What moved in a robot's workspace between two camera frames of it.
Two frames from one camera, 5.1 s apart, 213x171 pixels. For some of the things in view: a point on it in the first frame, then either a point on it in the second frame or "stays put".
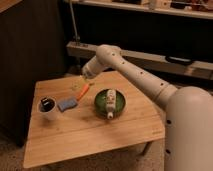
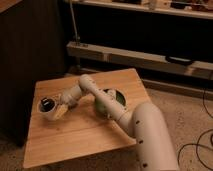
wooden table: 75,117 stays put
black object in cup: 47,104 stays put
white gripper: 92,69 → 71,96
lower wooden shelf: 157,62 stays put
